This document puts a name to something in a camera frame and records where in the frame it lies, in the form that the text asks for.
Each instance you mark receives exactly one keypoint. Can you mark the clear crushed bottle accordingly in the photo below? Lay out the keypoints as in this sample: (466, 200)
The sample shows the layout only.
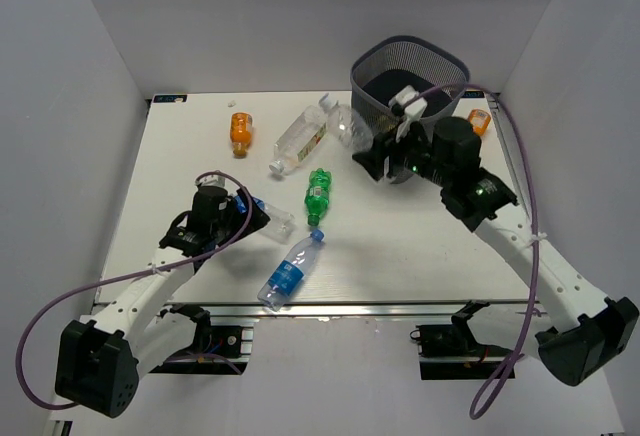
(346, 125)

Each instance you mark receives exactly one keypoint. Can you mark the blue label bottle white cap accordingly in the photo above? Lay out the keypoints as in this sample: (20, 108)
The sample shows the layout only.
(281, 226)

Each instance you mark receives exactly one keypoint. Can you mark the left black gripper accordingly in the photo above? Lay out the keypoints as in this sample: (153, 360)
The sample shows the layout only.
(240, 217)

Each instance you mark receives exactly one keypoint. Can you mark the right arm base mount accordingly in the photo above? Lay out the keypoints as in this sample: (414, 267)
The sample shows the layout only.
(444, 352)

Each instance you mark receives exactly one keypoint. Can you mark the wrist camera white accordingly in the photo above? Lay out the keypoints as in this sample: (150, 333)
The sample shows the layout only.
(409, 107)
(211, 183)

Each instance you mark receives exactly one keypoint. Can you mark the grey mesh waste bin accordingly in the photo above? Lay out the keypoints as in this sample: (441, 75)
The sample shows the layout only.
(384, 70)

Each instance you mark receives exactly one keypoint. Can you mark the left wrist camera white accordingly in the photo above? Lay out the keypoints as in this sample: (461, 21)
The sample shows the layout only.
(211, 183)

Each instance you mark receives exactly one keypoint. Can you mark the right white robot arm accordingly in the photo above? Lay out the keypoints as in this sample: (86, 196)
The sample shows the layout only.
(581, 328)

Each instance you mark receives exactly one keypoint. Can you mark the green plastic bottle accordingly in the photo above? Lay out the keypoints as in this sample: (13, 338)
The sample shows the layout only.
(317, 196)

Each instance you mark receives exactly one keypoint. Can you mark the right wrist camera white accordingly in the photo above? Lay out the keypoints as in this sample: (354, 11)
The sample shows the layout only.
(409, 107)

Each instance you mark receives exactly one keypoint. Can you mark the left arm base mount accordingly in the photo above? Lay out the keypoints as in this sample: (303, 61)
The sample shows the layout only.
(216, 347)

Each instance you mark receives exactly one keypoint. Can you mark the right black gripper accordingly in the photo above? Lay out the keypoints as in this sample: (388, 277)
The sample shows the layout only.
(373, 160)

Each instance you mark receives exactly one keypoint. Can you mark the clear square juice bottle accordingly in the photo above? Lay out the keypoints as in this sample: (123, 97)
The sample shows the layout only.
(298, 141)

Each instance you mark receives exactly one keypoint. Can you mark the orange bottle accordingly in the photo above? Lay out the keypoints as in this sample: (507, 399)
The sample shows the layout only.
(241, 133)
(480, 121)

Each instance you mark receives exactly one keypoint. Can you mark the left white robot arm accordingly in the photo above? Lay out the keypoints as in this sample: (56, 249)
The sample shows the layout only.
(101, 361)

